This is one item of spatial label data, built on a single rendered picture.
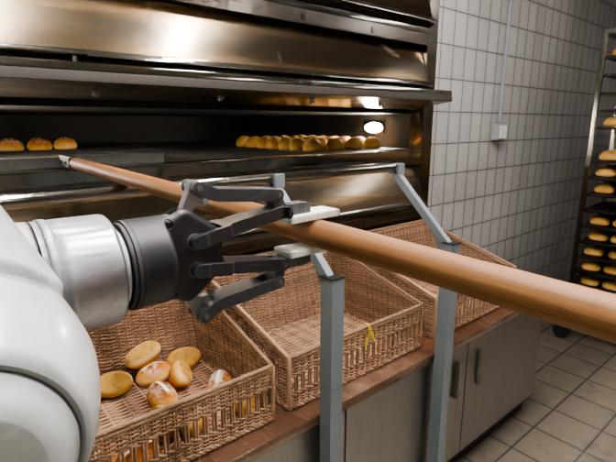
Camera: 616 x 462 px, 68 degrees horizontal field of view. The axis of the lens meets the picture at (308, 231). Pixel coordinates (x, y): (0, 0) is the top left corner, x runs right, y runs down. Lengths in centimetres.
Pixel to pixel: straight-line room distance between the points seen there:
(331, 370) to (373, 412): 33
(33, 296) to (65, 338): 2
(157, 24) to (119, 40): 13
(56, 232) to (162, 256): 8
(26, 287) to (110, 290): 18
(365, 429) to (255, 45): 122
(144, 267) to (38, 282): 18
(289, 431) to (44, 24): 114
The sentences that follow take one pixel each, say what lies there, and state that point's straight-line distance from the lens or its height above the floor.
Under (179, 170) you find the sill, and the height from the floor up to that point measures 116.
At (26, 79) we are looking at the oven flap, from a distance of 119.
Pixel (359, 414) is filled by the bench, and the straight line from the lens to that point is 138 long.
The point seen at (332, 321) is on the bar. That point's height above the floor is 85.
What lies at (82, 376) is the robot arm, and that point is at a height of 121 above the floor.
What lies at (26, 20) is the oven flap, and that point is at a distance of 136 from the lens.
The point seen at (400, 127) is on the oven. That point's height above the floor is 127.
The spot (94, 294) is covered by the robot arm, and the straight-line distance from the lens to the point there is 36.
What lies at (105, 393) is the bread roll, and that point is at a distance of 136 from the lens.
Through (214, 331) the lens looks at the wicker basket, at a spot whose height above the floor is 72.
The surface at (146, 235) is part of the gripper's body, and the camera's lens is 38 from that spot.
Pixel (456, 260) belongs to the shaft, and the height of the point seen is 119.
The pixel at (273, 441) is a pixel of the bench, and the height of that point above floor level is 57.
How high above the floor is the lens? 130
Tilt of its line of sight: 13 degrees down
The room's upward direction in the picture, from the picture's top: straight up
